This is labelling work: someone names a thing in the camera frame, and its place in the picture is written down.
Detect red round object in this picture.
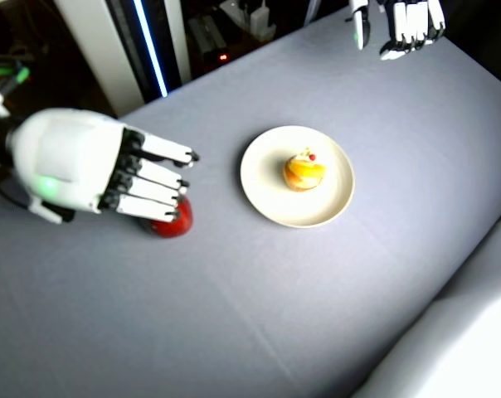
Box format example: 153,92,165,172
139,196,194,240

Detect orange toy cupcake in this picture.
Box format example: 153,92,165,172
284,147,328,192

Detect cream round plate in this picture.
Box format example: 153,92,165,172
240,124,356,229

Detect white pillar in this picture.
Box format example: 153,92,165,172
53,0,146,118

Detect blue light strip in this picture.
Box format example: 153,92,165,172
132,0,169,98

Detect black device with red light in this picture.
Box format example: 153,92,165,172
187,15,236,72

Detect grey table cloth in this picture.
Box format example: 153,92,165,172
0,3,501,398

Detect white plastic containers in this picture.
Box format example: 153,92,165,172
219,0,277,42

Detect white rounded robot shell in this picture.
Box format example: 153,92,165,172
352,206,501,398

